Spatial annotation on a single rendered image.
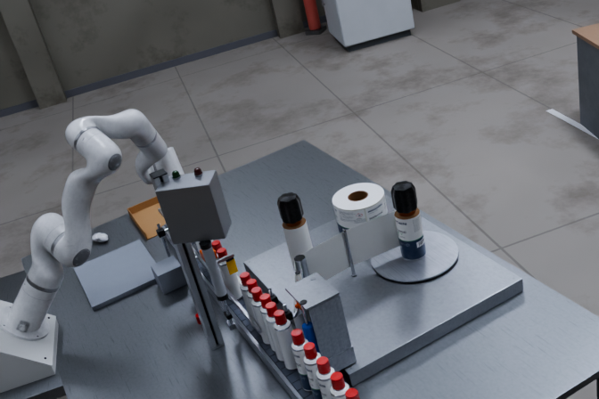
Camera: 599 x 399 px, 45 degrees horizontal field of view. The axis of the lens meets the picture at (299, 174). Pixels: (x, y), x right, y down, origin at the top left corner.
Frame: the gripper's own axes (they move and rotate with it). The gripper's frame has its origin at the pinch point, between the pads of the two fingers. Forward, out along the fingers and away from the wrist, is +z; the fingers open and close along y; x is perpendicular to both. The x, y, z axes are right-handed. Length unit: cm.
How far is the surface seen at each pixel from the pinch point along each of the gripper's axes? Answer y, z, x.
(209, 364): -21, 38, -45
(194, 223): -11, -10, -66
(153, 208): -3, -5, 70
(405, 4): 353, -65, 379
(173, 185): -13, -23, -67
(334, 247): 33, 20, -50
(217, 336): -14, 32, -41
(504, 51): 372, 11, 277
